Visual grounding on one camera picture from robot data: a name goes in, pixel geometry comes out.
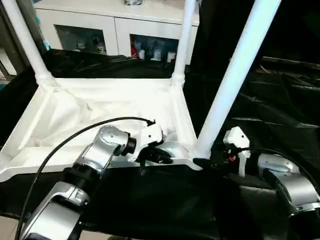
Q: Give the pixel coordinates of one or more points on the grey sliding door frame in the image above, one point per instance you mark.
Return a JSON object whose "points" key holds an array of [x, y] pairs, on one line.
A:
{"points": [[7, 62]]}

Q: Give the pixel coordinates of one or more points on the black work mat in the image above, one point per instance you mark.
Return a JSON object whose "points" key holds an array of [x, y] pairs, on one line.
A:
{"points": [[162, 200]]}

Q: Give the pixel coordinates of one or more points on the pale blue small box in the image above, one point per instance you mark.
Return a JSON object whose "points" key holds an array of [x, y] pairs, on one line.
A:
{"points": [[46, 45]]}

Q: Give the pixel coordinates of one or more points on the black backdrop cloth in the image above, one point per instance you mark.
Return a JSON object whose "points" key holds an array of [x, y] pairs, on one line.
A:
{"points": [[287, 27]]}

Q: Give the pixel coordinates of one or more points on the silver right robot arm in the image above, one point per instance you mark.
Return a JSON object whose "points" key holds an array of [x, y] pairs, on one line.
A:
{"points": [[295, 185]]}

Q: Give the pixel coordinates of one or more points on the white glass-door cabinet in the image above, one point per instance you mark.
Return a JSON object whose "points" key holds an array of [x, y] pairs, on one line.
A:
{"points": [[112, 25]]}

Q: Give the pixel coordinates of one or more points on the grey patterned ornament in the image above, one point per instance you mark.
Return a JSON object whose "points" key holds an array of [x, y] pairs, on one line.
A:
{"points": [[133, 2]]}

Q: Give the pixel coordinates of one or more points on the grey metal rod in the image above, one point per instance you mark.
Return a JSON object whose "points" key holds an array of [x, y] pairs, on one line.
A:
{"points": [[292, 62]]}

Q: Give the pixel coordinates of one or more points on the grey curtain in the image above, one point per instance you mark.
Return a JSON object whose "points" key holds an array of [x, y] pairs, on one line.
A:
{"points": [[30, 15]]}

